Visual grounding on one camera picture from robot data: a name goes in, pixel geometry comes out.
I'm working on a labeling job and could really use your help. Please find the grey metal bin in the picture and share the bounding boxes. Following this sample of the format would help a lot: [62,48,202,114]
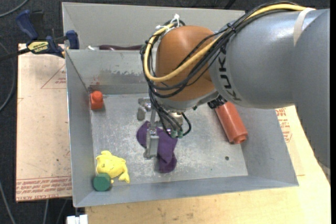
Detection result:
[61,2,300,208]

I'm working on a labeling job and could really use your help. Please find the dark purple long object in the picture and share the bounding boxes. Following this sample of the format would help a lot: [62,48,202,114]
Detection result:
[98,44,144,52]

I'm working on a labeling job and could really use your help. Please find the large red-orange cylinder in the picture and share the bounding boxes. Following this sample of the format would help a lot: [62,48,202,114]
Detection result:
[213,101,249,145]

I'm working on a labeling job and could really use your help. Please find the green hexagonal block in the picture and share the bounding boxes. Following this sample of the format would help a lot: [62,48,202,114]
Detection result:
[92,173,113,192]

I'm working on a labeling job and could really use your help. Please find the small red-orange peg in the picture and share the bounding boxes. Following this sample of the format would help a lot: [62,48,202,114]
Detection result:
[89,90,105,111]

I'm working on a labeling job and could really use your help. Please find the brown cardboard board, red print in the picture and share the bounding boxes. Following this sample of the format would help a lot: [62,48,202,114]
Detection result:
[15,43,293,203]

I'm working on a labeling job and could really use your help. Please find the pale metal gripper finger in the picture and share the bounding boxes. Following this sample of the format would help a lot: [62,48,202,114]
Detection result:
[136,98,153,122]
[143,135,160,159]

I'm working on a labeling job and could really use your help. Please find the purple cloth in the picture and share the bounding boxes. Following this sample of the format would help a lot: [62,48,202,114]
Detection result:
[135,120,179,174]

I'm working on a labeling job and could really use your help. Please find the yellow toy animal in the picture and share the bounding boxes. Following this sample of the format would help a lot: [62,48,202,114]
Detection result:
[95,150,131,184]

